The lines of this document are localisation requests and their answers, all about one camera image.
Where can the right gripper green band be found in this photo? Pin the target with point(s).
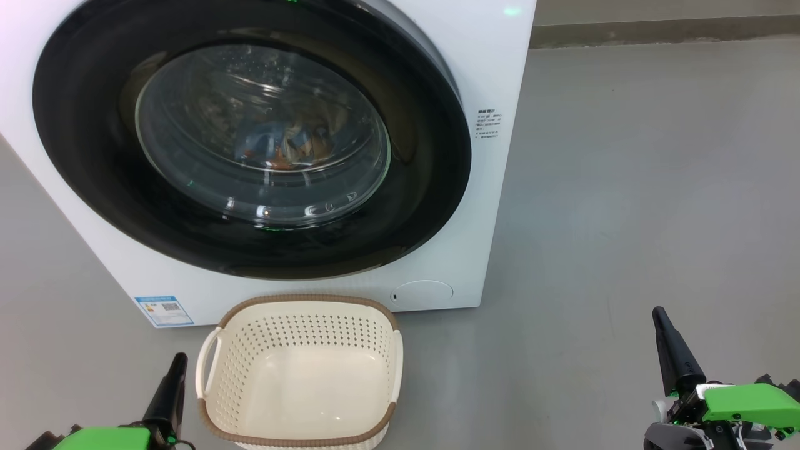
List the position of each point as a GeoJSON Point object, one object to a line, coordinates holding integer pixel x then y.
{"type": "Point", "coordinates": [744, 406]}

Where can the blue energy label sticker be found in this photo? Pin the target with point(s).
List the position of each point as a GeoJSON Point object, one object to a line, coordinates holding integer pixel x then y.
{"type": "Point", "coordinates": [164, 310]}

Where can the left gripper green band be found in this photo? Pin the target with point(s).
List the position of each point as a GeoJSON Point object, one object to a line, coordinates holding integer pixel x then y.
{"type": "Point", "coordinates": [100, 439]}

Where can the round white filter cover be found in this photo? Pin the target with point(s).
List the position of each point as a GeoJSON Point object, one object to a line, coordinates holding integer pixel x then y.
{"type": "Point", "coordinates": [422, 294]}

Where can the printed text warning label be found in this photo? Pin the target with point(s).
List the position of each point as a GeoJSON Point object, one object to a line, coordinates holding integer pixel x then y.
{"type": "Point", "coordinates": [489, 124]}

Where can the cream perforated laundry basket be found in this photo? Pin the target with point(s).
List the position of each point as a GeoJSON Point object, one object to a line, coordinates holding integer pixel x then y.
{"type": "Point", "coordinates": [300, 387]}

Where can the blue cartoon print garment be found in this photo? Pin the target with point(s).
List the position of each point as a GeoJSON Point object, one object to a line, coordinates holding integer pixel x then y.
{"type": "Point", "coordinates": [300, 144]}

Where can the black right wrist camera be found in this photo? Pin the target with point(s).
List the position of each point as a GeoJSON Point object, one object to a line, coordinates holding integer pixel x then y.
{"type": "Point", "coordinates": [781, 386]}

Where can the white washing machine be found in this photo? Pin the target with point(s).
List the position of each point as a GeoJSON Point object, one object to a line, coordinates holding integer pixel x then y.
{"type": "Point", "coordinates": [494, 62]}

